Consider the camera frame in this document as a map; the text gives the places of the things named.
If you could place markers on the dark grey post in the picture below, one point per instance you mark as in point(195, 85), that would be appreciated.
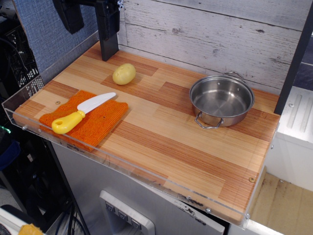
point(296, 61)
point(109, 47)

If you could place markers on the dark grey left post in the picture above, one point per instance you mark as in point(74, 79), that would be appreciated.
point(109, 47)

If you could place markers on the stainless steel pan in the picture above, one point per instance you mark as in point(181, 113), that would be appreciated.
point(221, 100)

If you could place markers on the silver toy fridge cabinet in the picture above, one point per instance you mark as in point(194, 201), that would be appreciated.
point(87, 178)

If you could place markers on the white toy sink unit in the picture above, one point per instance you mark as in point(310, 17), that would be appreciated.
point(290, 156)

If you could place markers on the dark grey right post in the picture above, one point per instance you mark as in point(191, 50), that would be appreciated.
point(296, 61)

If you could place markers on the orange knitted cloth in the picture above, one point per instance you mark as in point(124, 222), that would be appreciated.
point(93, 128)

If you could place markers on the yellow toy potato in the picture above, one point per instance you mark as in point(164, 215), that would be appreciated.
point(124, 74)

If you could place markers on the clear acrylic table guard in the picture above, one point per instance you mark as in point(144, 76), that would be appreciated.
point(158, 141)

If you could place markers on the black plastic crate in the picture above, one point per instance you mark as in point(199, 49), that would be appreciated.
point(21, 62)

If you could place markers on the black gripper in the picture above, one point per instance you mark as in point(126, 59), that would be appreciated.
point(107, 15)

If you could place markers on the yellow and white toy knife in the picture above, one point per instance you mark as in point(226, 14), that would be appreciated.
point(65, 124)

